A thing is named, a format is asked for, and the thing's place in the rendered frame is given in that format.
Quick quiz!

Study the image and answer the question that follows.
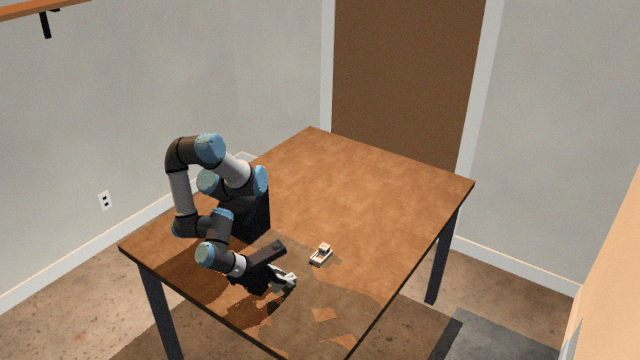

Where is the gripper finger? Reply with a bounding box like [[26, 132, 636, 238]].
[[268, 274, 295, 294], [269, 263, 287, 277]]

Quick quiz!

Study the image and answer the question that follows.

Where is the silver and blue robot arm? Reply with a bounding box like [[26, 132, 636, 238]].
[[165, 133, 287, 278]]

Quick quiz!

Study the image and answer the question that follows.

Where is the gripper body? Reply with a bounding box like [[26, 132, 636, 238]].
[[226, 254, 275, 297]]

